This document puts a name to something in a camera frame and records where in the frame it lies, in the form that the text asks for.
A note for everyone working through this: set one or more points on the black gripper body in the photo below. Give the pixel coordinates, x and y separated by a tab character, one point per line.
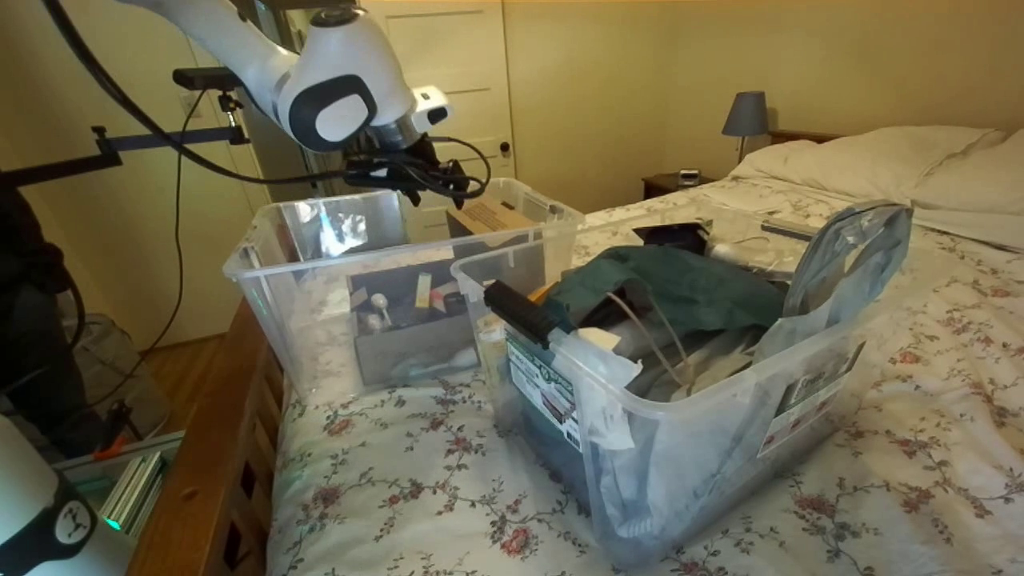
412	170

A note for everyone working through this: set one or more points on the yellow Debrox box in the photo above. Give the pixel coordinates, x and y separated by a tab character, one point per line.
424	291

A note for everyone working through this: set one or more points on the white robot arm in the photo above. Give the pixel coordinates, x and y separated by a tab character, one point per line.
341	95

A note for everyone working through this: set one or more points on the brown cardboard box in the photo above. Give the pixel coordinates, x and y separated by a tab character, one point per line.
484	217

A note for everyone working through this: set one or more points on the clear plastic container left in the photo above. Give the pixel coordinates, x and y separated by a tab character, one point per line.
295	264

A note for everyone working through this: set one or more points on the clear plastic container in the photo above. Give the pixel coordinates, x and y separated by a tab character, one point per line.
295	264
647	430

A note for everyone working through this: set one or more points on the grey cardboard box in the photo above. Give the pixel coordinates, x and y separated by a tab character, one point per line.
416	344

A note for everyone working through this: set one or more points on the clear plastic container right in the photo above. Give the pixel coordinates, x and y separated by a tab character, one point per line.
647	430

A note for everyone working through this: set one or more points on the white door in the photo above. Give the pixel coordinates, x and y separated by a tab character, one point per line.
460	46

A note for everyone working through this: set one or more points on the black rectangular device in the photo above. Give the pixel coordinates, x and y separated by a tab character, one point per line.
519	311

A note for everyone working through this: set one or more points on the dark green cloth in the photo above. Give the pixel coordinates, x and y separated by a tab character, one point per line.
695	291

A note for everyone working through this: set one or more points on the bedside lamp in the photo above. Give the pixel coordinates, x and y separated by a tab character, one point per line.
746	118

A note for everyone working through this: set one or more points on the grey plastic bag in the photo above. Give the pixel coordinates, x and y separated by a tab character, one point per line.
841	274

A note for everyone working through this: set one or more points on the white pillow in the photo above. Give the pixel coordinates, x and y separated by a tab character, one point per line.
976	197
885	162

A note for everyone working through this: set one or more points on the floral bed sheet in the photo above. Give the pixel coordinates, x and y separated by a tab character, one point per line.
910	465

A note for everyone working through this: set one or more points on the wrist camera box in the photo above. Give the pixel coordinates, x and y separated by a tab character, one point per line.
431	106

